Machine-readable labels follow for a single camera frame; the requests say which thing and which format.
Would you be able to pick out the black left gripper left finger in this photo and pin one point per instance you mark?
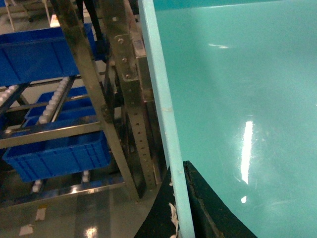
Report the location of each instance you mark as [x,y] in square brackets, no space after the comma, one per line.
[161,221]

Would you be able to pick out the steel shelf upright post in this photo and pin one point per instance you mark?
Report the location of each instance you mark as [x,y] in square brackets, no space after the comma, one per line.
[131,64]

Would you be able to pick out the turquoise plastic bin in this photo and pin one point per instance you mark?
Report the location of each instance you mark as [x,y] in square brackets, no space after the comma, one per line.
[235,85]

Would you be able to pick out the blue ribbed crate lower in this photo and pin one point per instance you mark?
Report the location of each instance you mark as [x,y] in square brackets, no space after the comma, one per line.
[58,157]

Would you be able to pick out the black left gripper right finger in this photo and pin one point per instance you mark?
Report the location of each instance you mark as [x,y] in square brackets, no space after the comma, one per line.
[211,217]

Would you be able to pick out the blue bin upper shelf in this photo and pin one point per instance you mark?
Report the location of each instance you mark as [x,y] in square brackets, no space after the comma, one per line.
[35,55]

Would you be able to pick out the roller conveyor track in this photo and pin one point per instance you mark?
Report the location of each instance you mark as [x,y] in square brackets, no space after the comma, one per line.
[54,104]

